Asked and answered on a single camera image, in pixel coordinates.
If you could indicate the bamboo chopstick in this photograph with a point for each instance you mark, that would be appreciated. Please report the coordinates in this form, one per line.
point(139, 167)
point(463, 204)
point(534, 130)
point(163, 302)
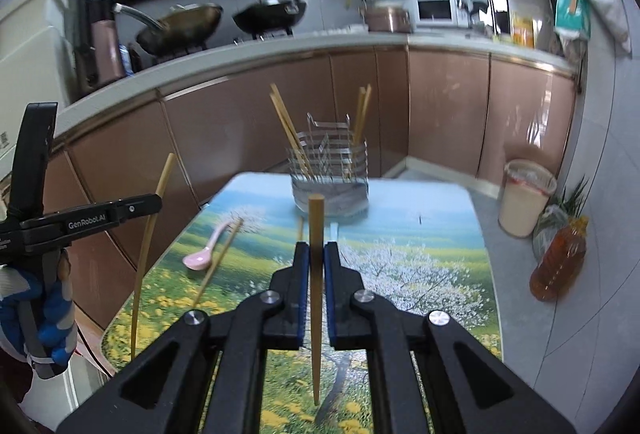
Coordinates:
point(150, 239)
point(290, 134)
point(295, 129)
point(220, 259)
point(364, 111)
point(316, 264)

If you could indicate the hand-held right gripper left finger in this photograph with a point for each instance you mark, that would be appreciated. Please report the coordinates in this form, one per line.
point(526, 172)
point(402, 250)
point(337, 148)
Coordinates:
point(300, 299)

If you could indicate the rose gold electric kettle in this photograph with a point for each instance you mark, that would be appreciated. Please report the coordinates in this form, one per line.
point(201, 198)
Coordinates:
point(102, 49)

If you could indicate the black wok with lid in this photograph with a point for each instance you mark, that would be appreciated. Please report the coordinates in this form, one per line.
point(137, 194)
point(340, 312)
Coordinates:
point(272, 16)

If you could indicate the pink plastic spoon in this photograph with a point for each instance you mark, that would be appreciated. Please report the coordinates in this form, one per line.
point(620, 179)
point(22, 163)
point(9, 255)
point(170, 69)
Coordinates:
point(196, 260)

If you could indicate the green hanging packet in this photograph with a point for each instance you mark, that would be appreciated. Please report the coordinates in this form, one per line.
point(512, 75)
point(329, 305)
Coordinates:
point(571, 11)

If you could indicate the rose gold rice cooker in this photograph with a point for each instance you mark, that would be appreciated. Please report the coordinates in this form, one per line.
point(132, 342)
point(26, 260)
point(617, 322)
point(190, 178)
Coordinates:
point(387, 19)

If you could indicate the clear plastic bag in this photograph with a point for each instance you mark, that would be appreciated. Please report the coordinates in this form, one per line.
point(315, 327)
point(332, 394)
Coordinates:
point(549, 229)

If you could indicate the copper base cabinets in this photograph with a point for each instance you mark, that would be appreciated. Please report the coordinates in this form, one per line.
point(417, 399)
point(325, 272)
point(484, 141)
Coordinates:
point(450, 114)

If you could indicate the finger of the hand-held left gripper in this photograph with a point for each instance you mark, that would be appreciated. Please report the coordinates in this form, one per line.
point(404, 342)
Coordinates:
point(140, 206)

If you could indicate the white countertop appliance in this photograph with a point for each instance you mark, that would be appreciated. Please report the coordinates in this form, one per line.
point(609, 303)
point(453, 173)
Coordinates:
point(25, 64)

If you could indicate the brass wok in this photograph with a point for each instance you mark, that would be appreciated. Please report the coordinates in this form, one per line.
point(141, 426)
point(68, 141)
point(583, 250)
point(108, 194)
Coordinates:
point(185, 26)

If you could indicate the white kitchen countertop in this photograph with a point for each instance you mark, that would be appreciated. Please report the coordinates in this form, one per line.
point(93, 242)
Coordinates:
point(250, 51)

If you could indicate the person's left hand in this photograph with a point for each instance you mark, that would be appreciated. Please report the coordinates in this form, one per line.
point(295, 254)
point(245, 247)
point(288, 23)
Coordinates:
point(55, 329)

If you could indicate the orange oil bottle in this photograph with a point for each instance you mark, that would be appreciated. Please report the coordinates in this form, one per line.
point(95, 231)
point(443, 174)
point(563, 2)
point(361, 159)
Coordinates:
point(557, 264)

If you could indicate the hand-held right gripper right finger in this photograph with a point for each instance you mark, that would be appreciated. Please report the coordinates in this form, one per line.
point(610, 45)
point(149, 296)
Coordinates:
point(330, 299)

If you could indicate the gas stove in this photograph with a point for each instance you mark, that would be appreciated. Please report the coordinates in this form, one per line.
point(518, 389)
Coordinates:
point(210, 49)

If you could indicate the white microwave oven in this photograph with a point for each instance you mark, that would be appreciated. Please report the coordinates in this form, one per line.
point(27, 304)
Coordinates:
point(436, 9)

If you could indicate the yellow cooking oil bottle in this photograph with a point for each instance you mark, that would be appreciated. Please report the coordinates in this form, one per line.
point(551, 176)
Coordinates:
point(523, 30)

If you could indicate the green onions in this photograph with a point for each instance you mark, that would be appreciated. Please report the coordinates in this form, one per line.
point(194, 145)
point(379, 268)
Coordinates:
point(575, 199)

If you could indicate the beige trash bin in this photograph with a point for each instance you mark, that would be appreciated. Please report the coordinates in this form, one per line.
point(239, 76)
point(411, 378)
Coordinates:
point(525, 204)

